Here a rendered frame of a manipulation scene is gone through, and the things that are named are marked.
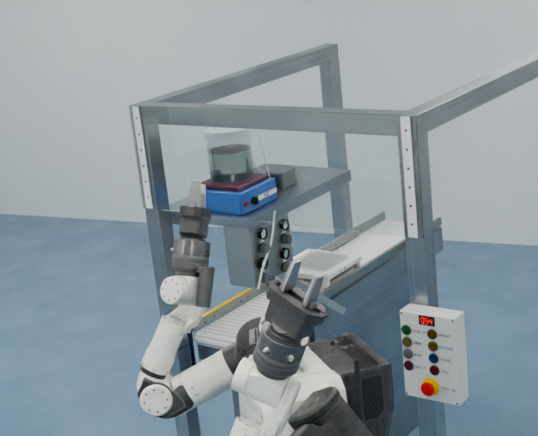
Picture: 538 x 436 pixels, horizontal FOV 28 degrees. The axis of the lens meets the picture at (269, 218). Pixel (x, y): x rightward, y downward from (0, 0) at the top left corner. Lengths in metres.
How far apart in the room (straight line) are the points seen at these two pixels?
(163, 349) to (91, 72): 5.56
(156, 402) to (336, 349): 0.45
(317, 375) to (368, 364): 0.12
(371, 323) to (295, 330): 2.33
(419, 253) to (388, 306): 1.38
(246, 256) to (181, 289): 0.94
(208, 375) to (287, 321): 0.67
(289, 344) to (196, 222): 0.65
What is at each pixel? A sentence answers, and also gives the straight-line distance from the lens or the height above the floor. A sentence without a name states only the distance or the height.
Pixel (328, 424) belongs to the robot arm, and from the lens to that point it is 2.16.
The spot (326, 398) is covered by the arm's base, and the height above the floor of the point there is 1.28.
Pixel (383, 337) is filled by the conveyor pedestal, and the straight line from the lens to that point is 4.35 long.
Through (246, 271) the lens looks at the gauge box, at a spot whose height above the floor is 1.10.
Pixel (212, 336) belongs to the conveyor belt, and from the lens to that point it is 3.68.
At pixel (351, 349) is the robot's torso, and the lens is 2.44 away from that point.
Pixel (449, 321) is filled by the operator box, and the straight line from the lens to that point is 2.95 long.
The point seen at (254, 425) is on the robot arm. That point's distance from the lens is 2.06.
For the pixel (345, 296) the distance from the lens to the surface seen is 3.97.
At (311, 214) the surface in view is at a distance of 3.13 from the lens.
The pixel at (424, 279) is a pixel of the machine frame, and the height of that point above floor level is 1.18.
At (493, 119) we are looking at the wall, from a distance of 6.69.
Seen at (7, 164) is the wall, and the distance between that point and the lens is 8.74.
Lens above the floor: 2.24
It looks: 17 degrees down
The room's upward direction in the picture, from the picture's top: 6 degrees counter-clockwise
